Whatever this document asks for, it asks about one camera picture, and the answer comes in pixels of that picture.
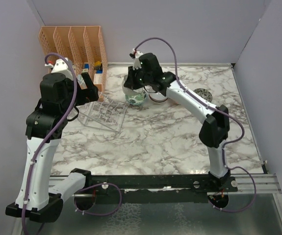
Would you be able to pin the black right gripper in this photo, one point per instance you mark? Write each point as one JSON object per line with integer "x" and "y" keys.
{"x": 130, "y": 81}

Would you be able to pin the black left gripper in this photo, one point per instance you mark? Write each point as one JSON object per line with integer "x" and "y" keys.
{"x": 89, "y": 95}

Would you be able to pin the blue wave hexagon bowl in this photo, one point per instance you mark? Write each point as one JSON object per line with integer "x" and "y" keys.
{"x": 156, "y": 96}

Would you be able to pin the black leaf patterned bowl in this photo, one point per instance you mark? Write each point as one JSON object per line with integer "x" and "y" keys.
{"x": 204, "y": 93}

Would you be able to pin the white teal patterned bowl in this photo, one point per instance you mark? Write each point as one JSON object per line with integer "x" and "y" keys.
{"x": 130, "y": 92}

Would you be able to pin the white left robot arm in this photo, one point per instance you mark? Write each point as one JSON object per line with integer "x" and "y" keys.
{"x": 44, "y": 127}

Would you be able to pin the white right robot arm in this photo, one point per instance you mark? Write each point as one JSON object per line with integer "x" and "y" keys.
{"x": 214, "y": 120}

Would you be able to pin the green white box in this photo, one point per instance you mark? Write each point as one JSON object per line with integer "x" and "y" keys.
{"x": 81, "y": 82}

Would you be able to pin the white label card box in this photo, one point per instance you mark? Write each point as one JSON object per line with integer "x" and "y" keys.
{"x": 99, "y": 81}

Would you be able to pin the green leaf patterned bowl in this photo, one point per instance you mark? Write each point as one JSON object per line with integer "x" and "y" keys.
{"x": 136, "y": 99}

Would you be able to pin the yellow grey eraser block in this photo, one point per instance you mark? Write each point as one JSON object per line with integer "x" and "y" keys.
{"x": 98, "y": 65}

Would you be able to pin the orange plastic file organizer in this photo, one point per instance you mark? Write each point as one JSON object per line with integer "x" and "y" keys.
{"x": 80, "y": 44}

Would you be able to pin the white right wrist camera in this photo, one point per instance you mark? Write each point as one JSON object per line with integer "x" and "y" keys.
{"x": 135, "y": 54}

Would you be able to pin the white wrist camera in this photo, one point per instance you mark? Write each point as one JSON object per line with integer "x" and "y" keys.
{"x": 135, "y": 54}
{"x": 59, "y": 67}

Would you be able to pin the white wire dish rack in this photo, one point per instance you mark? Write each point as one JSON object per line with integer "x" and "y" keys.
{"x": 105, "y": 114}

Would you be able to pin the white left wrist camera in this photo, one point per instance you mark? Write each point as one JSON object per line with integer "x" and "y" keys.
{"x": 59, "y": 67}

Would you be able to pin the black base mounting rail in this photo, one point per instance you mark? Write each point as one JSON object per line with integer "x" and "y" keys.
{"x": 148, "y": 189}

